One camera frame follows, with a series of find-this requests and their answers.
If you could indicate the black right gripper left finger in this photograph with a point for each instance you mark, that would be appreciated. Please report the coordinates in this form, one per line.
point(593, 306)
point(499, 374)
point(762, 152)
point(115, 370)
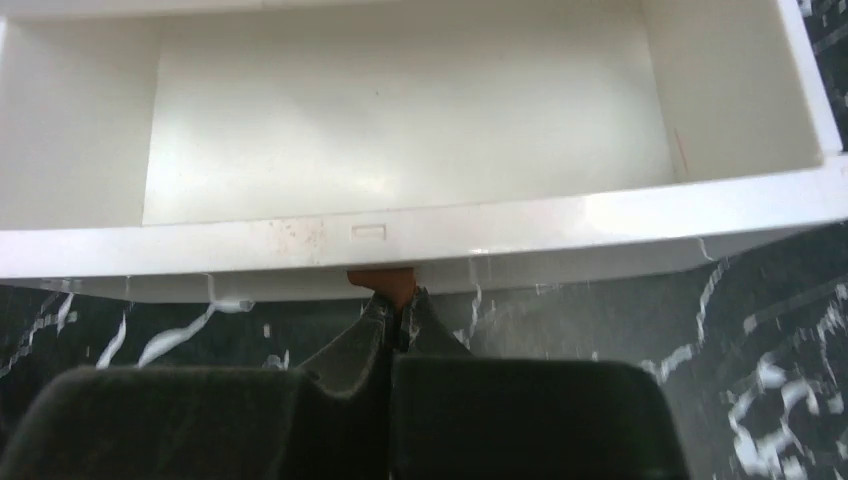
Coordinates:
point(325, 419)

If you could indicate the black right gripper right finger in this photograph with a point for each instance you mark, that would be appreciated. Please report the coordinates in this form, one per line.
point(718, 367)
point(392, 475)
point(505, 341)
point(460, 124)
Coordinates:
point(458, 416)

